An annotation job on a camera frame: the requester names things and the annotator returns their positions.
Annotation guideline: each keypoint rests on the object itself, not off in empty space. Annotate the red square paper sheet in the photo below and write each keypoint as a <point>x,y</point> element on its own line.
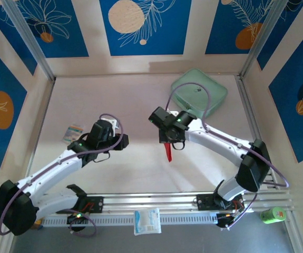
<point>168,154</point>

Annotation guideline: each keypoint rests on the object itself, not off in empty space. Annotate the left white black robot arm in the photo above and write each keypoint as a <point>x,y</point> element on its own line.
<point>14,213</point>

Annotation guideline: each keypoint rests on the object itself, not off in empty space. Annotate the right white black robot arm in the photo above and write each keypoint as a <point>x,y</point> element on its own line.
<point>254,168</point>

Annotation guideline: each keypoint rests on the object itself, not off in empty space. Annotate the small colourful paper packet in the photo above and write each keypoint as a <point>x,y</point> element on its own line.
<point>73,133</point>

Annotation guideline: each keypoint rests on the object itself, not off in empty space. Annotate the mint green zip pouch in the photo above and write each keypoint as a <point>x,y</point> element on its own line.
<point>214,100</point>

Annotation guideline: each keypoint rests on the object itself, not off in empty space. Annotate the white wipes packet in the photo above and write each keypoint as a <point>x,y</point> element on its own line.
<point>147,221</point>

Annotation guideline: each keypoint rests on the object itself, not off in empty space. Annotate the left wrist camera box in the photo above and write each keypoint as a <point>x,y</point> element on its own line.
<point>113,122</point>

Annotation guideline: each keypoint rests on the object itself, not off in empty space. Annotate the grey metal bracket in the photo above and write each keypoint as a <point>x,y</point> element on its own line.
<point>172,113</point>

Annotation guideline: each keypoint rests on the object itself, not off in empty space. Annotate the aluminium mounting rail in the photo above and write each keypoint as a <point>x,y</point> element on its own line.
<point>154,200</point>

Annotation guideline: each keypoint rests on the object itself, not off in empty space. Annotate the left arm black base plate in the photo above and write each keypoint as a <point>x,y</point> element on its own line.
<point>96,204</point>

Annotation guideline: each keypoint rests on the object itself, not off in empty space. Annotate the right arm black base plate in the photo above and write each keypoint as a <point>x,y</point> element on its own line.
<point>205,201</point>

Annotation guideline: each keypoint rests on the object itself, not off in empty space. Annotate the aluminium frame post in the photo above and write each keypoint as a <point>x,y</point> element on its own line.
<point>27,34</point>
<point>265,34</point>

